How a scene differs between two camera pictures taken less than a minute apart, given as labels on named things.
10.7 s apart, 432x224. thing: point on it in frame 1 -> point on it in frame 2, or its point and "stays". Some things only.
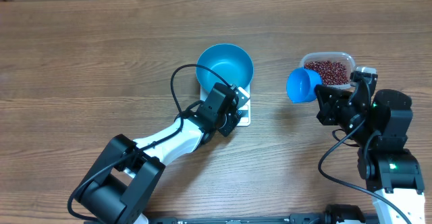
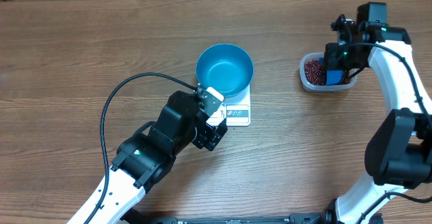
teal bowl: [230, 61] stays
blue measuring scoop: [301, 85] -> [333, 77]
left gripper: [227, 129] -> [204, 139]
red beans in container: [332, 73] stays
